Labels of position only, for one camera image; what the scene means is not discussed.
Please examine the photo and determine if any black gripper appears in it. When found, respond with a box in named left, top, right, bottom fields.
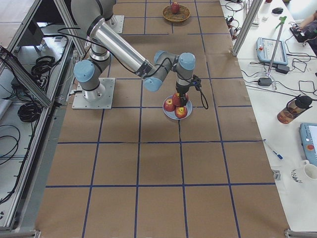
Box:
left=174, top=75, right=201, bottom=107

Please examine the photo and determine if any yellow-red apple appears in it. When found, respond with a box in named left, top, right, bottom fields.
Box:
left=172, top=94, right=180, bottom=107

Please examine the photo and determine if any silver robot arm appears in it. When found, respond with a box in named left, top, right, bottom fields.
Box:
left=71, top=0, right=201, bottom=106

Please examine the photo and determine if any red apple on plate left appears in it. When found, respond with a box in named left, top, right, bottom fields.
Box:
left=163, top=98, right=176, bottom=112

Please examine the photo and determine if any red apple on plate front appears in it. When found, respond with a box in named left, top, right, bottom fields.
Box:
left=174, top=106, right=188, bottom=119

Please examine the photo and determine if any light blue plate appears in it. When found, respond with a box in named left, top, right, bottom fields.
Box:
left=162, top=95, right=193, bottom=120

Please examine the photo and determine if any brown wicker basket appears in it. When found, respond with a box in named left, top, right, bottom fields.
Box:
left=162, top=5, right=190, bottom=23

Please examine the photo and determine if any dark red apple in basket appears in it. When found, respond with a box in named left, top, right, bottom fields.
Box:
left=170, top=1, right=180, bottom=14

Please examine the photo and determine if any black power adapter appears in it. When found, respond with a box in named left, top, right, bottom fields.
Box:
left=257, top=77, right=272, bottom=86

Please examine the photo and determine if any blue teach pendant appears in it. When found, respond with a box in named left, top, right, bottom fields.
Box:
left=300, top=123, right=317, bottom=166
left=256, top=37, right=288, bottom=65

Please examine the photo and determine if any blue white pen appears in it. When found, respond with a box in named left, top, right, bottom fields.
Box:
left=263, top=139, right=283, bottom=160

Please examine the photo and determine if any glass jug black lid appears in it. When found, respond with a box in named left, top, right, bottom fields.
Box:
left=277, top=95, right=313, bottom=124

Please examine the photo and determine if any black computer mouse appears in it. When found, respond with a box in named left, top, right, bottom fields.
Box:
left=271, top=7, right=283, bottom=14

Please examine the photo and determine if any white mug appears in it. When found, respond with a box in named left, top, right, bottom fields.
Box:
left=291, top=160, right=317, bottom=183

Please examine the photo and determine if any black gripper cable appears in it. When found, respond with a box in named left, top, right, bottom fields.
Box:
left=194, top=79, right=209, bottom=110

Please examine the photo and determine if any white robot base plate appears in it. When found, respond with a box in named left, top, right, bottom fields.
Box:
left=72, top=78, right=115, bottom=110

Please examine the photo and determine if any aluminium frame post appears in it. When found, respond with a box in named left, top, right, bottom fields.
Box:
left=231, top=0, right=262, bottom=57

